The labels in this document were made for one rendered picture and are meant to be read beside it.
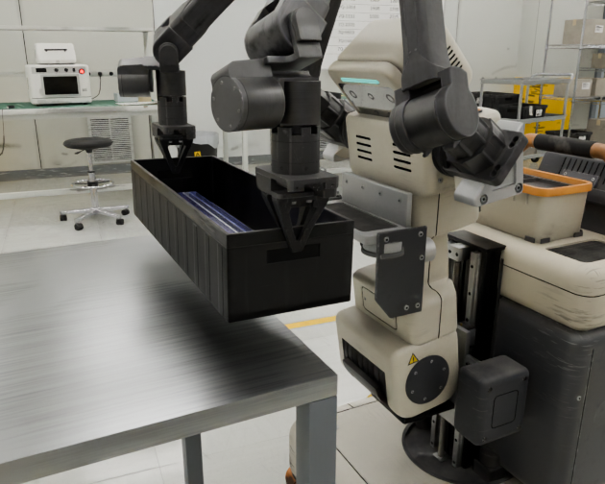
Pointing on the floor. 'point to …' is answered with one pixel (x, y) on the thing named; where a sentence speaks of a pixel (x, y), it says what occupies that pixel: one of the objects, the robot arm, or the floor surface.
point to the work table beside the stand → (130, 365)
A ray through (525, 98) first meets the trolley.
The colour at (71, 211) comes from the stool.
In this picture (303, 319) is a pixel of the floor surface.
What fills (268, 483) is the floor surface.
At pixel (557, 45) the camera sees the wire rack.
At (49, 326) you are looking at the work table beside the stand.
